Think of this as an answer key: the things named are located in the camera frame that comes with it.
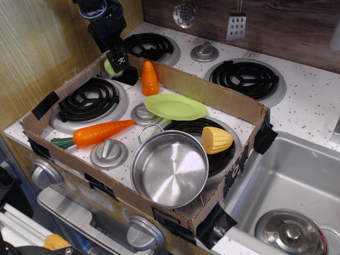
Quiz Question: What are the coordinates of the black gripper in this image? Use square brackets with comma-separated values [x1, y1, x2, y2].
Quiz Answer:
[87, 1, 129, 72]

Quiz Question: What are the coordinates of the light green toy broccoli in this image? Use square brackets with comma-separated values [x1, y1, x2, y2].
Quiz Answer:
[104, 59, 124, 78]

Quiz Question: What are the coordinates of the stainless steel pan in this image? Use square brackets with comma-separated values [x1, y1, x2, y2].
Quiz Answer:
[130, 124, 209, 209]

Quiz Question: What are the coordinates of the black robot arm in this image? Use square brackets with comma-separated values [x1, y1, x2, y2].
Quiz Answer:
[73, 0, 129, 73]

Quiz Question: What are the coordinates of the back left black burner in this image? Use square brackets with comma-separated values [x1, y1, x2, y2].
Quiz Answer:
[123, 33, 181, 67]

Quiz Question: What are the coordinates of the black burner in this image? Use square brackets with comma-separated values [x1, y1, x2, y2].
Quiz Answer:
[204, 58, 287, 108]
[50, 77, 128, 135]
[161, 116, 242, 191]
[123, 33, 181, 67]

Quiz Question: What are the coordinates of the orange toy carrot cone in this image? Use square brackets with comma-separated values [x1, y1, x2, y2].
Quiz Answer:
[141, 61, 160, 96]

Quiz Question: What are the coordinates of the front left black burner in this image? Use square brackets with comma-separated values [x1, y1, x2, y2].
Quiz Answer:
[50, 77, 128, 135]

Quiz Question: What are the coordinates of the silver stove knob centre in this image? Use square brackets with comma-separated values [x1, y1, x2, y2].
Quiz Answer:
[131, 103, 163, 127]

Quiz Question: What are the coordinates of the silver stove knob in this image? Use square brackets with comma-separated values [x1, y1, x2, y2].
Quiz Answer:
[131, 103, 163, 127]
[190, 42, 219, 63]
[90, 139, 128, 170]

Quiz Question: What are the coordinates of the light green plastic plate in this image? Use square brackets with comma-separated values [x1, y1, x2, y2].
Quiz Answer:
[144, 93, 208, 121]

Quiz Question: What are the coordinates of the hanging silver strainer ladle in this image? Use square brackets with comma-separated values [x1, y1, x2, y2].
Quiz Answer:
[173, 1, 198, 29]

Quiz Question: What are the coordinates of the orange toy carrot with leaves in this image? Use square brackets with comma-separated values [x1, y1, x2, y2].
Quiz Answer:
[51, 120, 135, 149]

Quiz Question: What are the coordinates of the silver stove knob back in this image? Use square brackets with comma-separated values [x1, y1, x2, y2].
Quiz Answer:
[190, 42, 219, 63]

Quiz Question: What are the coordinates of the silver stove knob front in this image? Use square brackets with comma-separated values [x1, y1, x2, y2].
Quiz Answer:
[90, 139, 128, 170]

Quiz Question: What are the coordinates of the hanging silver spatula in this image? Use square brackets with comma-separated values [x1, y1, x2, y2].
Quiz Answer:
[226, 1, 247, 41]

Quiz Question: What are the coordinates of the yellow toy corn cob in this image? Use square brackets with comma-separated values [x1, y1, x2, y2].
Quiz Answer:
[201, 126, 234, 155]

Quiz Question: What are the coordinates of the silver oven knob left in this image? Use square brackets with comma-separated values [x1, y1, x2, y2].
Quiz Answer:
[32, 159, 63, 190]

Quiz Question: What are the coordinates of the silver oven knob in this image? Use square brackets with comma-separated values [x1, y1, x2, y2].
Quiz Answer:
[32, 159, 63, 190]
[126, 215, 165, 251]

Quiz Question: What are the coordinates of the back right black burner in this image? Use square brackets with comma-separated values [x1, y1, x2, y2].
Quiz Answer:
[204, 58, 287, 108]

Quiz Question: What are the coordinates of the front right black burner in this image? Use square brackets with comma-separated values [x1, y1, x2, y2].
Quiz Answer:
[161, 116, 242, 191]

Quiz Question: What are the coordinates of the silver oven knob right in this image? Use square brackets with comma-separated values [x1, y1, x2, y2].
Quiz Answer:
[126, 215, 165, 251]

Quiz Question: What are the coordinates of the yellow orange object bottom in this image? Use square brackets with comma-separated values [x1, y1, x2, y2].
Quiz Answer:
[42, 234, 70, 251]

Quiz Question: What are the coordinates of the grey toy sink basin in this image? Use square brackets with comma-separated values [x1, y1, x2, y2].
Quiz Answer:
[225, 132, 339, 254]

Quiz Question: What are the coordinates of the steel pot lid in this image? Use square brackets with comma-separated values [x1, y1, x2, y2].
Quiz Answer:
[254, 209, 328, 254]

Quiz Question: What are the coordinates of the silver oven door handle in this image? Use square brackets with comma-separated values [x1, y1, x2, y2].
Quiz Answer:
[38, 188, 138, 254]

